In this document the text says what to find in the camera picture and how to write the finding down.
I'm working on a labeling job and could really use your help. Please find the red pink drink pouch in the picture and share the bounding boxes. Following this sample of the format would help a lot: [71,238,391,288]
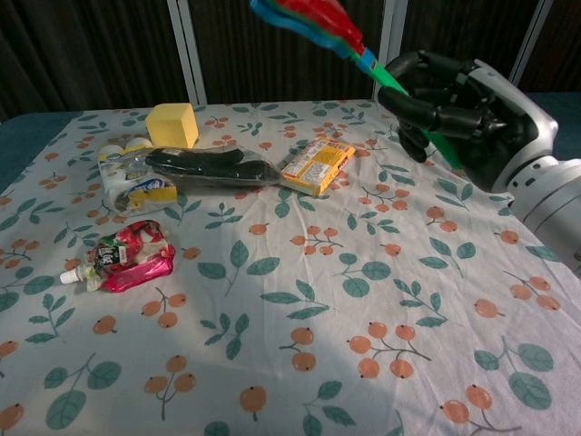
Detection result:
[58,219,177,294]

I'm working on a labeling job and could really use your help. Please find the pack of small white bottles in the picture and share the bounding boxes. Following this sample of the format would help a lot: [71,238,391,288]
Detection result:
[96,137,179,214]

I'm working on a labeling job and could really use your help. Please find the black socks in clear bag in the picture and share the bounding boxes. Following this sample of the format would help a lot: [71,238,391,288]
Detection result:
[143,145,282,188]

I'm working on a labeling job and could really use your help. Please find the floral tablecloth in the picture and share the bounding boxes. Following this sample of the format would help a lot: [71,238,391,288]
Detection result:
[0,98,581,436]

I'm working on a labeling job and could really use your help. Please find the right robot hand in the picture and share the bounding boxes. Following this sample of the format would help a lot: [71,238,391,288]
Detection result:
[377,49,558,193]

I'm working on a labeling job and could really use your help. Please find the red hand clapper toy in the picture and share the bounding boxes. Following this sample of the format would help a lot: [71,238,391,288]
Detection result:
[248,0,467,170]

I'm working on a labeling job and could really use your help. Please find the yellow snack box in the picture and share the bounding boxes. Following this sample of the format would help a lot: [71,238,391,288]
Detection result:
[279,138,357,197]

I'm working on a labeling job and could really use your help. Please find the white partition post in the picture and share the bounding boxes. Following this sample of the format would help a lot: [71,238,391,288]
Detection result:
[507,0,559,87]
[375,0,409,104]
[165,0,209,106]

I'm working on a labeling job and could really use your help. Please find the yellow sponge block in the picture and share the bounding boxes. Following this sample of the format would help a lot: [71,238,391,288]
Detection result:
[144,102,200,149]

